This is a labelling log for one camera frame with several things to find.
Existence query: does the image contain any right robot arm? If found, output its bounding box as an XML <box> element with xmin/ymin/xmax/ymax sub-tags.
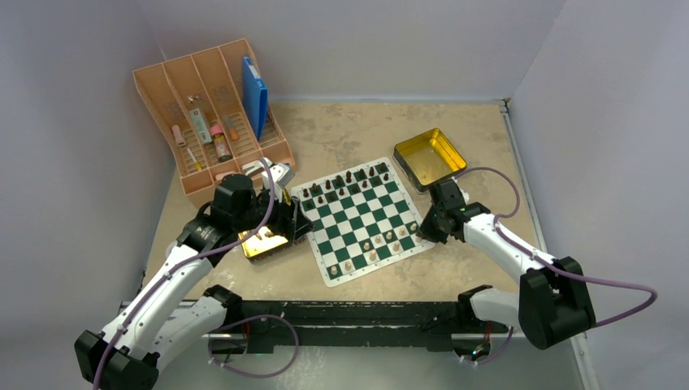
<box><xmin>418</xmin><ymin>179</ymin><xmax>596</xmax><ymax>349</ymax></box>

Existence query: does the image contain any green white chess board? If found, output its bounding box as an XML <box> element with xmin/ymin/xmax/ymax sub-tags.
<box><xmin>290</xmin><ymin>158</ymin><xmax>435</xmax><ymax>288</ymax></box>

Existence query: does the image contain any gold tin with pieces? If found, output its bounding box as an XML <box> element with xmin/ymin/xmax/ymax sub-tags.
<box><xmin>241</xmin><ymin>195</ymin><xmax>307</xmax><ymax>264</ymax></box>

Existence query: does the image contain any grey green box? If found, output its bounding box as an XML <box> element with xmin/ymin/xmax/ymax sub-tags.
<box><xmin>189</xmin><ymin>108</ymin><xmax>212</xmax><ymax>145</ymax></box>

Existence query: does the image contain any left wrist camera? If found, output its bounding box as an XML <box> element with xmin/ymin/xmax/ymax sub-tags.
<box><xmin>261</xmin><ymin>162</ymin><xmax>295</xmax><ymax>203</ymax></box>

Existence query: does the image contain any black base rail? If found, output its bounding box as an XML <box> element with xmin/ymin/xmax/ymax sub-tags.
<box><xmin>115</xmin><ymin>300</ymin><xmax>540</xmax><ymax>357</ymax></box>

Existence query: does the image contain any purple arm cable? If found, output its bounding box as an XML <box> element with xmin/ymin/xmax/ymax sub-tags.
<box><xmin>92</xmin><ymin>158</ymin><xmax>301</xmax><ymax>390</ymax></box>
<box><xmin>454</xmin><ymin>167</ymin><xmax>659</xmax><ymax>367</ymax></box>

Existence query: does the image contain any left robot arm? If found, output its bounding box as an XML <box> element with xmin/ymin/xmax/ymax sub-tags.
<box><xmin>75</xmin><ymin>165</ymin><xmax>312</xmax><ymax>389</ymax></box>

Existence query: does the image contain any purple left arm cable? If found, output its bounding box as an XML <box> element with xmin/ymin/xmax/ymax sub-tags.
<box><xmin>92</xmin><ymin>158</ymin><xmax>301</xmax><ymax>390</ymax></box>

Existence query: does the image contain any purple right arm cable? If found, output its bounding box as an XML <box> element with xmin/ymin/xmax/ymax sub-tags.
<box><xmin>454</xmin><ymin>167</ymin><xmax>659</xmax><ymax>367</ymax></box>

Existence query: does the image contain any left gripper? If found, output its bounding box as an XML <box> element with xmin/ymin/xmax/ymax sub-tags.
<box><xmin>233</xmin><ymin>183</ymin><xmax>314</xmax><ymax>241</ymax></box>

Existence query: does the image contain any pink eraser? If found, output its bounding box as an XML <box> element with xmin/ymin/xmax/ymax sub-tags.
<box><xmin>171</xmin><ymin>124</ymin><xmax>186</xmax><ymax>147</ymax></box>

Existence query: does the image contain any pink desk organizer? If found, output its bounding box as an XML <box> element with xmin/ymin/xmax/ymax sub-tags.
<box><xmin>132</xmin><ymin>38</ymin><xmax>296</xmax><ymax>207</ymax></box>

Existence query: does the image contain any blue folder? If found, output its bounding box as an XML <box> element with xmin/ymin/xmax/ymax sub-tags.
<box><xmin>242</xmin><ymin>56</ymin><xmax>268</xmax><ymax>141</ymax></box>

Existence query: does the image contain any pink cap bottle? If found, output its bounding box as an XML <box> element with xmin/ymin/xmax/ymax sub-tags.
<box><xmin>210</xmin><ymin>124</ymin><xmax>232</xmax><ymax>163</ymax></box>

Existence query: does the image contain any empty gold tin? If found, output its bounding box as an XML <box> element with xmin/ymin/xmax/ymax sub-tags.
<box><xmin>393</xmin><ymin>128</ymin><xmax>468</xmax><ymax>193</ymax></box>

